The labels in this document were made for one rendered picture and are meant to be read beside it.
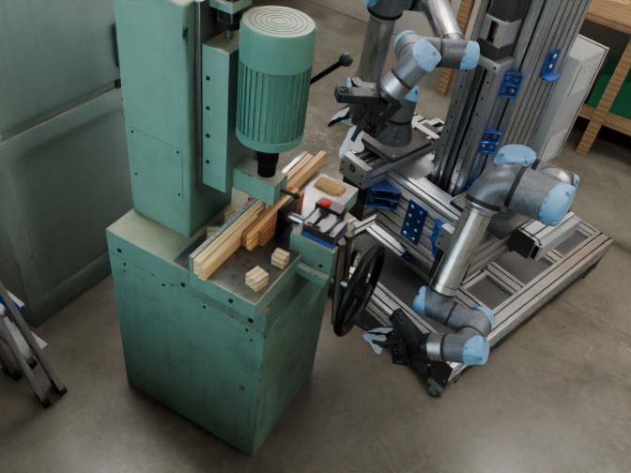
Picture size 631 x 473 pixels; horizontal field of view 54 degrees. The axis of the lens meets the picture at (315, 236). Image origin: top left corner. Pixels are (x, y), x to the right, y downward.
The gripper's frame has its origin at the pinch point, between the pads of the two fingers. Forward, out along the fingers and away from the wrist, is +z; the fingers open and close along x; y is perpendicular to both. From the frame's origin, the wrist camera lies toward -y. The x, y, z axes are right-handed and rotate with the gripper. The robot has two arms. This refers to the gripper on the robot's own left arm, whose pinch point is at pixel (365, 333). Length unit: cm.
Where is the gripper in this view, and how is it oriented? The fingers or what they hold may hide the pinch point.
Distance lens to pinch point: 183.9
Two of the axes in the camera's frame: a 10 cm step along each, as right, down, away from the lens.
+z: -8.1, 0.1, 5.8
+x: 5.0, -4.9, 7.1
